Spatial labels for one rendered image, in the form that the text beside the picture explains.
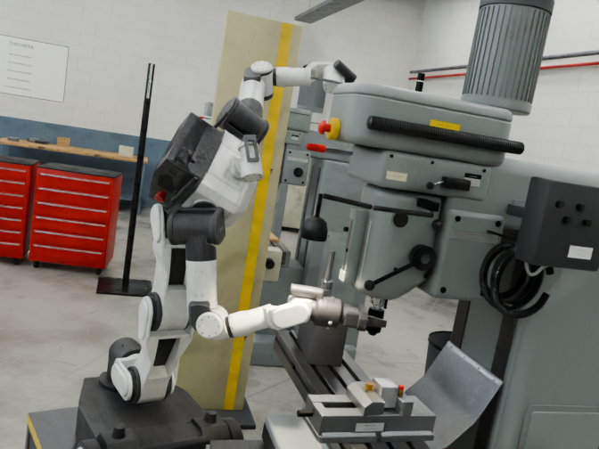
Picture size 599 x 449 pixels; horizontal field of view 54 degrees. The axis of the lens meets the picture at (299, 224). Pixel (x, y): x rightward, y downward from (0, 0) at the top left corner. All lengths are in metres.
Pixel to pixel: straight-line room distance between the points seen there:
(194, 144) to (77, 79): 8.80
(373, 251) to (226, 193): 0.48
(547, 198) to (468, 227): 0.28
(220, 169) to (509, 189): 0.85
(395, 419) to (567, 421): 0.57
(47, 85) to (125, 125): 1.33
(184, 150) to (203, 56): 8.87
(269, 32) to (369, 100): 1.88
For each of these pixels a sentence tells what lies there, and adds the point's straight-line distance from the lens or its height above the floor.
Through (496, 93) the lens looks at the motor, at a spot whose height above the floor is 1.93.
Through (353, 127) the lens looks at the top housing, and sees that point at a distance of 1.55.
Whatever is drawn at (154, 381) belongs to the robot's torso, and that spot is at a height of 0.73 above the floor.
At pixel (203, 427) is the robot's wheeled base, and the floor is 0.61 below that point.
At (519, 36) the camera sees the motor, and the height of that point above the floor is 2.09.
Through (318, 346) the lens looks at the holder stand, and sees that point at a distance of 2.08.
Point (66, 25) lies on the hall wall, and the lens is 10.66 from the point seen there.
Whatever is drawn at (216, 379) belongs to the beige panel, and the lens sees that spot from 3.66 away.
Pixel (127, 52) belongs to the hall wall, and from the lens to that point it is 10.58.
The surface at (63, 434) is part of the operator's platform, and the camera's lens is 2.70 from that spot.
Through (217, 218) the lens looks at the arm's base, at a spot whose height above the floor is 1.46.
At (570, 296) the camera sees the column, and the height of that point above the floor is 1.40.
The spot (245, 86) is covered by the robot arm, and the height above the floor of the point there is 1.86.
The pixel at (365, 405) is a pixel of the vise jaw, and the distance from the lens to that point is 1.66.
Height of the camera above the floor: 1.74
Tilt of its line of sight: 9 degrees down
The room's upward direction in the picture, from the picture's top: 9 degrees clockwise
